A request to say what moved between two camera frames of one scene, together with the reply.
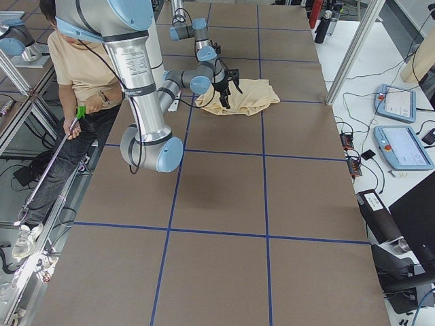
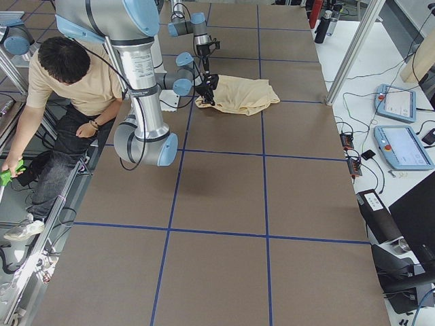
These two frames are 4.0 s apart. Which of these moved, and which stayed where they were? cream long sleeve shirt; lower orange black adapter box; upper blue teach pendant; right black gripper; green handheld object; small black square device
Moved: green handheld object; right black gripper
Stayed: small black square device; lower orange black adapter box; upper blue teach pendant; cream long sleeve shirt
